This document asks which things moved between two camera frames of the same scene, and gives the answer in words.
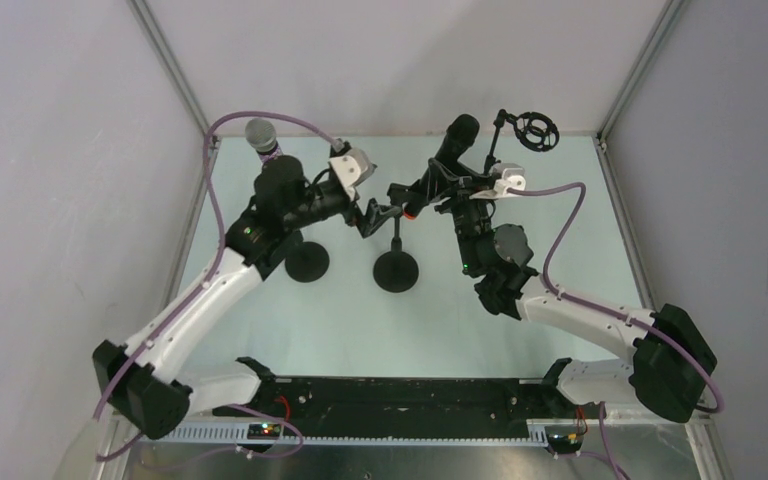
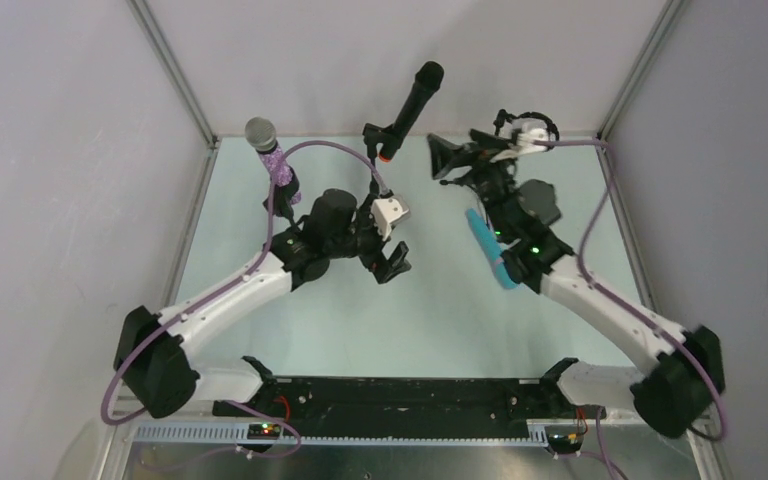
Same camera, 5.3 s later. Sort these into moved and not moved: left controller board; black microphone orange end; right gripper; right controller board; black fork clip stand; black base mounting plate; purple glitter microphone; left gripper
Moved: black fork clip stand; right gripper; black microphone orange end; left gripper
Not moved: purple glitter microphone; black base mounting plate; left controller board; right controller board
